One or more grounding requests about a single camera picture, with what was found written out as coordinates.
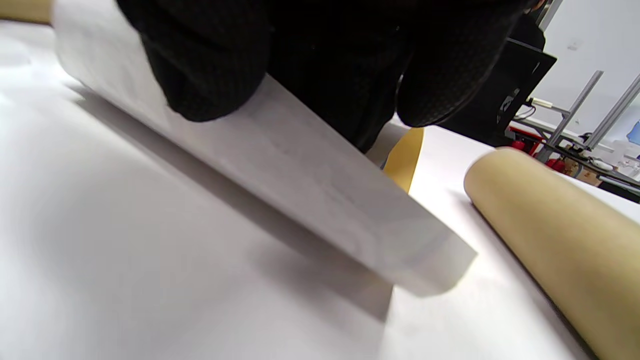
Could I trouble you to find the person's right hand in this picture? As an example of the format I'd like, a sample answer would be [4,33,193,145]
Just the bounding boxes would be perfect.
[116,0,533,153]

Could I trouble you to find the colourful cartoon poster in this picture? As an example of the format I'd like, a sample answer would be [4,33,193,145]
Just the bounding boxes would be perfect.
[0,0,478,360]

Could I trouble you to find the brown cardboard mailing tube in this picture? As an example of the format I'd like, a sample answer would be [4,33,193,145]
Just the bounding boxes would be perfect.
[0,0,54,25]
[464,147,640,360]

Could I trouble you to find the red cabinet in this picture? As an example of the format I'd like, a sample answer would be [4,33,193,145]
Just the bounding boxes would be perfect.
[507,125,566,173]

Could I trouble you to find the grey metal post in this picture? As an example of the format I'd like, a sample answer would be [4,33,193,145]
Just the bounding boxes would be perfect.
[582,75,640,151]
[536,70,605,162]

